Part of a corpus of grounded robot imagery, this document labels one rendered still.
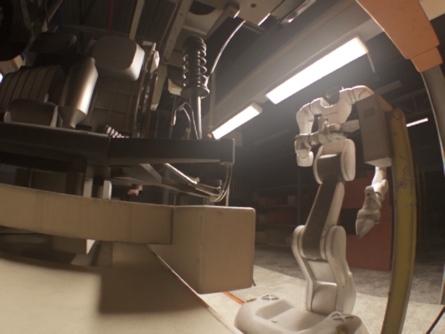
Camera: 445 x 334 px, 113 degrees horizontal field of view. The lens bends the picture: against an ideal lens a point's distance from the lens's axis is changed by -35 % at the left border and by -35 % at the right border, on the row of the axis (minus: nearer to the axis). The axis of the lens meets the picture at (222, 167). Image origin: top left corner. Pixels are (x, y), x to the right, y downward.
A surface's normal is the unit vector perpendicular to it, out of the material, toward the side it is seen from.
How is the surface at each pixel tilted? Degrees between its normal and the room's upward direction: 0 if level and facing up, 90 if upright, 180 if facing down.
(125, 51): 90
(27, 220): 90
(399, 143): 90
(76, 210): 90
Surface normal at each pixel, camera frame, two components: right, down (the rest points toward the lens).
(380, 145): -0.89, -0.13
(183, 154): 0.19, -0.19
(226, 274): 0.45, -0.17
